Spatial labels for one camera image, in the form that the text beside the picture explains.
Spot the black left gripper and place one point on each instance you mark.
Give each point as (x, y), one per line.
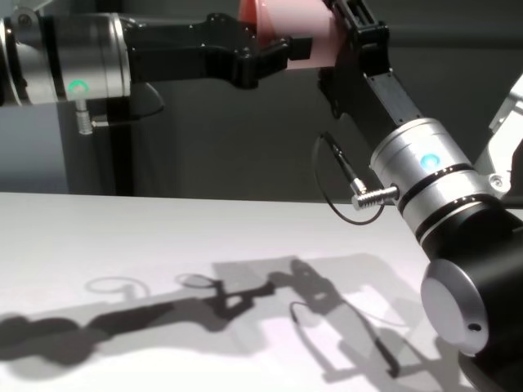
(175, 53)

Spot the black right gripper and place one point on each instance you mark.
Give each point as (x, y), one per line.
(388, 98)

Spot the pink plastic cup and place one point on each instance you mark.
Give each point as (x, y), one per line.
(294, 24)

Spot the thick grey horizontal rail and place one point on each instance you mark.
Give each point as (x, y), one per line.
(457, 32)

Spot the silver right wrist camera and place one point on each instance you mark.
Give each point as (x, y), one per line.
(506, 122)

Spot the dark vertical post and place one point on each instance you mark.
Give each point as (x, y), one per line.
(120, 163)

